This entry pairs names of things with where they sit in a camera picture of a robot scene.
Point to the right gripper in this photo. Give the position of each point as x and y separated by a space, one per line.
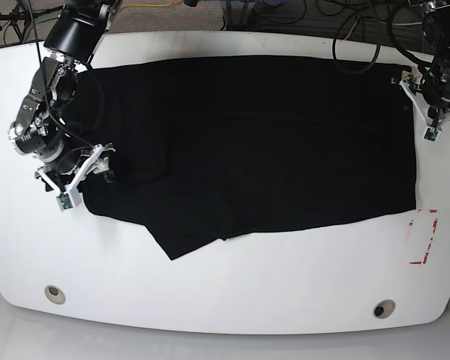
70 168

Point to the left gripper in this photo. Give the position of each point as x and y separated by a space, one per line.
431 100

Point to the black graphic T-shirt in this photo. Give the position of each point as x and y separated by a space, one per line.
217 147

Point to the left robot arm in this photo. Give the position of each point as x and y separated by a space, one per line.
436 28

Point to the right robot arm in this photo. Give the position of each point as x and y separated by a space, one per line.
39 129

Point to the red tape rectangle marking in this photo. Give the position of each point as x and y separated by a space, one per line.
420 235

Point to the black tripod stand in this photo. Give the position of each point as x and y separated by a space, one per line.
20 19

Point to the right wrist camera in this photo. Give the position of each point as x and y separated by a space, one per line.
68 200

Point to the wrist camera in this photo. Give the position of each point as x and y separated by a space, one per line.
432 134
68 200

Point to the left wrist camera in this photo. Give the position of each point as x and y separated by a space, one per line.
432 134

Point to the left table cable grommet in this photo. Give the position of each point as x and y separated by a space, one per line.
55 295

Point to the table cable grommet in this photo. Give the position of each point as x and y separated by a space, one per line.
384 309
55 295

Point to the right table cable grommet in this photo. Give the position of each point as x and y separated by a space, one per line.
384 309

